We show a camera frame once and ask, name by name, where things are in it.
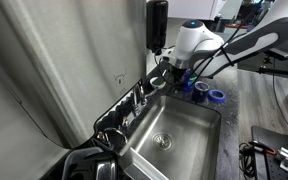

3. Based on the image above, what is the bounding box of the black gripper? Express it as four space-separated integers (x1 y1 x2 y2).
165 64 189 88

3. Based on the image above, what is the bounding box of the chrome sink tap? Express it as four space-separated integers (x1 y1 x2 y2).
132 83 148 113

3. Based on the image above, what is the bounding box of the blue plastic bottle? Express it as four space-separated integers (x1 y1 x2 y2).
182 69 196 93

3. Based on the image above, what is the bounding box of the green and yellow sponge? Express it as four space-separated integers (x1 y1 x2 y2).
151 77 163 87

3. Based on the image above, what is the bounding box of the white round bowl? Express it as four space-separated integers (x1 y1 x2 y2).
149 76 167 90

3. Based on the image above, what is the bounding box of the blue metal cup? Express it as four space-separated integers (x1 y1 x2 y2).
192 80 211 104

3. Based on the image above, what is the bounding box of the blue masking tape roll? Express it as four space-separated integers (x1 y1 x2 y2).
207 89 227 104

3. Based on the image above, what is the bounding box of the stainless steel sink basin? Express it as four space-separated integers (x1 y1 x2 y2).
118 94 222 180

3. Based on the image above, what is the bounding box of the round metal sink drain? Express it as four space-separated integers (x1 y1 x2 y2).
152 132 173 151

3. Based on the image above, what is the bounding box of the white cabinet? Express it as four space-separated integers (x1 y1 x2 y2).
167 0 227 21

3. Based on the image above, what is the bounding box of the black tripod stand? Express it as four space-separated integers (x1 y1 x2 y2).
257 48 288 101

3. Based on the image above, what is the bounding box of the black clamp with orange grip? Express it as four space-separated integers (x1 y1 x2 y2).
248 140 278 156

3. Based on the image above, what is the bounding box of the black pot with chrome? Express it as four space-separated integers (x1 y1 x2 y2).
61 146 120 180

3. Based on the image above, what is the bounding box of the black wall soap dispenser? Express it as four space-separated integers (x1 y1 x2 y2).
146 0 169 54

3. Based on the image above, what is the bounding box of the chrome ring fixture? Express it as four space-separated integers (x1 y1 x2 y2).
97 126 129 151

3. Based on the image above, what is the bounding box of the thin black floor cable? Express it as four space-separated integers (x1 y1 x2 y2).
272 66 288 138

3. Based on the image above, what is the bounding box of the black cable bundle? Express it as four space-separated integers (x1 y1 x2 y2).
238 142 257 179

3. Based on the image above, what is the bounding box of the black steel base plate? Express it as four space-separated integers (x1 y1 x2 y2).
250 125 288 180

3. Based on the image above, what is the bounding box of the small aluminium angle bracket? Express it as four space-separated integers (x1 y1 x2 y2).
279 158 288 173

